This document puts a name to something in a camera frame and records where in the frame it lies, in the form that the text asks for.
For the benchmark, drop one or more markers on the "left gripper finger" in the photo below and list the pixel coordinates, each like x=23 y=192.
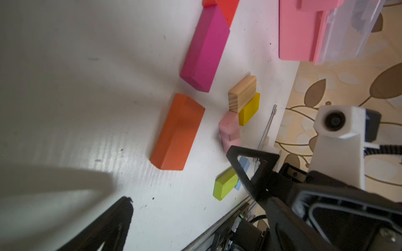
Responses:
x=108 y=232

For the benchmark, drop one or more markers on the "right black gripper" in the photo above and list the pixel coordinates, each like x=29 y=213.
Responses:
x=321 y=213

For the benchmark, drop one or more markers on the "yellow block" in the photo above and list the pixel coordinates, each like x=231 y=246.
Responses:
x=249 y=110

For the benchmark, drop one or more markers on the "orange block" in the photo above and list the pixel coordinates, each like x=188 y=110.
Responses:
x=178 y=134

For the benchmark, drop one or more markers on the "magenta block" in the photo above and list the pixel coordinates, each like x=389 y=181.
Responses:
x=206 y=49

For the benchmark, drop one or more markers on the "red block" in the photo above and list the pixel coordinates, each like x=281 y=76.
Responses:
x=227 y=7

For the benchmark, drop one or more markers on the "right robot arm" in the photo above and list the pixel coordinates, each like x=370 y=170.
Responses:
x=246 y=163

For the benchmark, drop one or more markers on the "green block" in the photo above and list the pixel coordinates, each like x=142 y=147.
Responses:
x=225 y=183

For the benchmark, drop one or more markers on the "light pink block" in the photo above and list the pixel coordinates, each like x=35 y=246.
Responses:
x=230 y=131

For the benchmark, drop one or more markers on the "small hex key tool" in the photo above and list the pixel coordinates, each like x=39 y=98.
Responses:
x=267 y=128

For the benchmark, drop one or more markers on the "natural wood block in pile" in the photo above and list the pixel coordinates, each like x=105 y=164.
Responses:
x=242 y=93

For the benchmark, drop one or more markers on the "pink plastic storage box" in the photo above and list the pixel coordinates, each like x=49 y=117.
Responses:
x=325 y=31

